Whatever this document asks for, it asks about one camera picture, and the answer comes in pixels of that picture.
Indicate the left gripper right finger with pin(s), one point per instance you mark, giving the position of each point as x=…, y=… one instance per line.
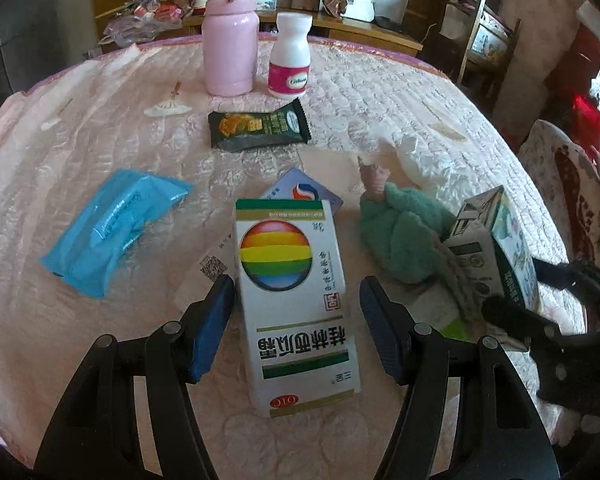
x=499, y=433

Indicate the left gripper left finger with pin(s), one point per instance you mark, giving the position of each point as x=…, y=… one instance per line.
x=93, y=432

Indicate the pink quilted table cover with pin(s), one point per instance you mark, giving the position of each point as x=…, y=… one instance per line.
x=145, y=108

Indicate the green fluffy cloth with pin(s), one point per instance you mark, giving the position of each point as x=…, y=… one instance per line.
x=404, y=229

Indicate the blue white small box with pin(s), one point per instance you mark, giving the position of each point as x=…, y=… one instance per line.
x=294, y=184

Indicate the white pill bottle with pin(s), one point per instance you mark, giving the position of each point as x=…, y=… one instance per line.
x=290, y=60

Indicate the dark green biscuit packet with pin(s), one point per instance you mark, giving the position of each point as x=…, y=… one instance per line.
x=242, y=131

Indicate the white kettle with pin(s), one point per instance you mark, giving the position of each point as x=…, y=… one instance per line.
x=360, y=0

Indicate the floral covered sofa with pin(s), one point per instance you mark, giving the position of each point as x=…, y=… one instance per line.
x=569, y=183

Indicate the pink water bottle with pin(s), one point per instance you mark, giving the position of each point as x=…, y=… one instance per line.
x=230, y=44

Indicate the gloved right hand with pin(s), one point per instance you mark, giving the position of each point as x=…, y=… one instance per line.
x=583, y=416

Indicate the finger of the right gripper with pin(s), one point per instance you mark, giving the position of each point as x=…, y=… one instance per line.
x=580, y=277
x=531, y=331

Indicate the green white milk carton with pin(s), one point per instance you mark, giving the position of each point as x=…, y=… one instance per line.
x=488, y=243

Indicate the rainbow medicine box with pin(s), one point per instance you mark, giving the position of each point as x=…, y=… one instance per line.
x=300, y=347

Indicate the wooden chair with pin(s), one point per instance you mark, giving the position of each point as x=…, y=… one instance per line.
x=472, y=45

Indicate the white paper leaflet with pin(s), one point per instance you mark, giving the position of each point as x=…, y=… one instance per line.
x=218, y=259

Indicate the blue tissue pack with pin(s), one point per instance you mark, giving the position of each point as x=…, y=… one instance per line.
x=87, y=254

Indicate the wooden low cabinet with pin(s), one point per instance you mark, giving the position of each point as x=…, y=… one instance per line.
x=324, y=25

